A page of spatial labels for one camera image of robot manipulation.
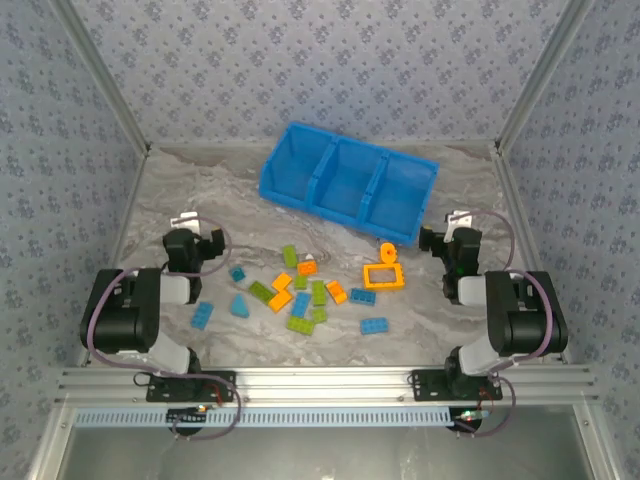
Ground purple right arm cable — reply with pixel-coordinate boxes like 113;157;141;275
464;208;560;374

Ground orange rectangular lego frame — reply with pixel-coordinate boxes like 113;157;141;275
362;262;407;292

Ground blue three-compartment plastic bin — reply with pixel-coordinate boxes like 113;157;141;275
257;121;441;248

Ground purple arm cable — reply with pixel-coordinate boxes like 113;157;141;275
464;208;560;374
85;215;234;374

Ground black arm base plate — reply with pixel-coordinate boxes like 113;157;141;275
145;370;237;404
409;369;504;402

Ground aluminium slanted frame post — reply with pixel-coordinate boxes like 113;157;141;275
493;0;599;151

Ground small black controller board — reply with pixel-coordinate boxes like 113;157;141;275
166;405;210;427
449;407;496;432

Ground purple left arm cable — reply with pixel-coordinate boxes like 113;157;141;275
85;215;234;374

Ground aluminium side frame rail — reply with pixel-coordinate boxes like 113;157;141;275
74;144;151;369
491;142;571;365

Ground aluminium lower frame leg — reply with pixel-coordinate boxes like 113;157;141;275
572;403;621;480
24;404;76;480

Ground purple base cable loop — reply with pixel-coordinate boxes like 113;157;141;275
455;374;517;439
132;370;244;442

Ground light blue slotted cable duct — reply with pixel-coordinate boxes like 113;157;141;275
73;406;459;429

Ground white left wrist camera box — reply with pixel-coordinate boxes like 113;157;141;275
168;211;201;232

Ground aluminium front frame rail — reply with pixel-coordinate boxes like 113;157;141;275
53;365;601;406

